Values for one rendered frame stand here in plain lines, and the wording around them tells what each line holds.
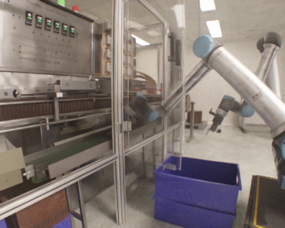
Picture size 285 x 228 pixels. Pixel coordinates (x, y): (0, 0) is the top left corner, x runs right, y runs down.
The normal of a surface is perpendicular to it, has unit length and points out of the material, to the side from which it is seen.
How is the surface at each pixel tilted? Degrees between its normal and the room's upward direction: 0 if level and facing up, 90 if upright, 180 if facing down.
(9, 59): 90
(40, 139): 90
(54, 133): 90
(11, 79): 90
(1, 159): 79
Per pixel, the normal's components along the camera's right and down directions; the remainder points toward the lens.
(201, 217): -0.46, 0.11
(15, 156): 0.86, -0.13
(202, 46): -0.80, -0.02
